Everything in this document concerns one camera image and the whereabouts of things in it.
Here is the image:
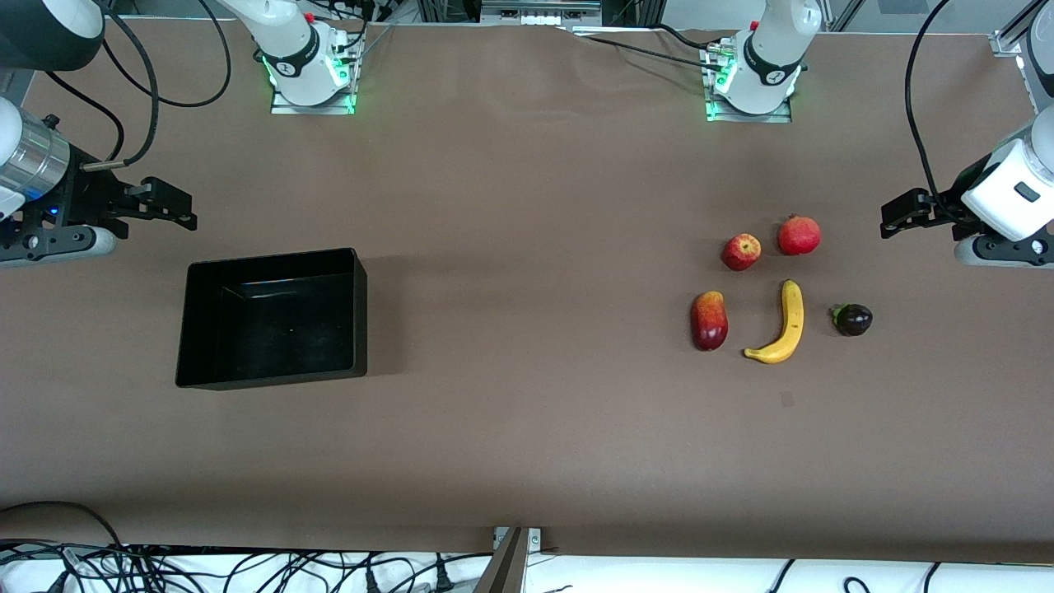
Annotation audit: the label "black plastic box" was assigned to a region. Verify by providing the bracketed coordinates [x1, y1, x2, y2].
[175, 247, 368, 390]

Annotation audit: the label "yellow banana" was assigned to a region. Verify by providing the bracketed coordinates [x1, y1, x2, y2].
[744, 279, 804, 365]

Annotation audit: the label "red yellow apple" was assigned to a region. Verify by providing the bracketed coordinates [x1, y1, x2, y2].
[721, 233, 763, 273]

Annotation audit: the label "dark purple eggplant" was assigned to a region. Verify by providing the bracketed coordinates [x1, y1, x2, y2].
[832, 303, 874, 337]

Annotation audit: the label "red pomegranate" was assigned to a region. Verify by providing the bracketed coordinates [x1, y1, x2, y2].
[777, 213, 823, 257]

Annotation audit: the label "red yellow mango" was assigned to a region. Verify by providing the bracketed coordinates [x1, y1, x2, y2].
[690, 291, 730, 353]

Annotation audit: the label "grey power strip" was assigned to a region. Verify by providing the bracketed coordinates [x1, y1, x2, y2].
[480, 0, 603, 27]

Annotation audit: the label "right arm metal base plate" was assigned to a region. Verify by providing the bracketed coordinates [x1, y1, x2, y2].
[270, 48, 357, 115]

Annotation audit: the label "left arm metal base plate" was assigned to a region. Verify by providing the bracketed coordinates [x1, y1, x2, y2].
[704, 40, 794, 124]

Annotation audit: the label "black cable on table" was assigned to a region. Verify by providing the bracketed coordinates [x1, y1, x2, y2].
[568, 25, 725, 68]

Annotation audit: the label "black looped floor cable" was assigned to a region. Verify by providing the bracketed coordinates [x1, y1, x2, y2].
[0, 500, 126, 549]

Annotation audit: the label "tangled black floor cables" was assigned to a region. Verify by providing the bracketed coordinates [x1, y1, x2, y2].
[0, 539, 495, 593]

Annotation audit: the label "grey metal post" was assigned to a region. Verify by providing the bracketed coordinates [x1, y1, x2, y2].
[473, 527, 529, 593]

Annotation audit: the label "small metal table bracket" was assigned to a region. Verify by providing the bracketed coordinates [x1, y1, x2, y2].
[492, 527, 543, 552]

